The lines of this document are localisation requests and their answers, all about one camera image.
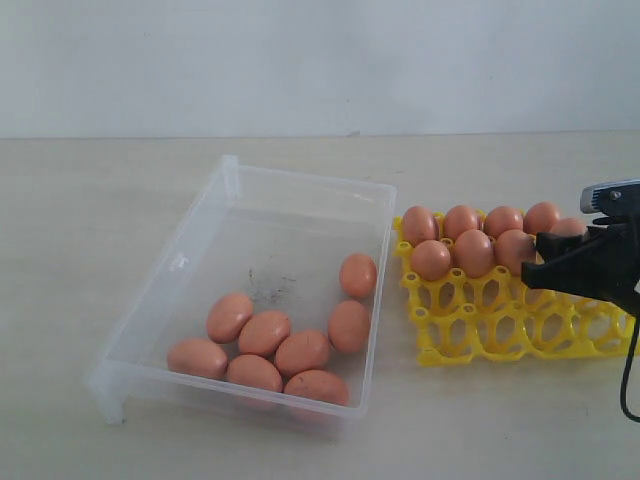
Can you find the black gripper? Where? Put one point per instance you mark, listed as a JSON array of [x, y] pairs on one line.
[[609, 271]]

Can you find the brown egg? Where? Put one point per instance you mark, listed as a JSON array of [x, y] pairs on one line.
[[318, 385], [254, 371], [419, 224], [348, 327], [460, 219], [474, 253], [502, 219], [513, 248], [541, 217], [198, 357], [228, 316], [568, 227], [431, 260], [263, 333], [358, 275], [301, 351]]

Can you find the clear plastic bin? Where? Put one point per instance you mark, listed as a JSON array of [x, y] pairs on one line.
[[280, 237]]

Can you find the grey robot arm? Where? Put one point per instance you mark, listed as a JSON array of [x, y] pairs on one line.
[[602, 264]]

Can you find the yellow plastic egg tray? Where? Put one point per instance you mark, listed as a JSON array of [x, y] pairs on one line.
[[496, 317]]

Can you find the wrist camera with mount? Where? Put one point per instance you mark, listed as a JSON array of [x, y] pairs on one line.
[[617, 202]]

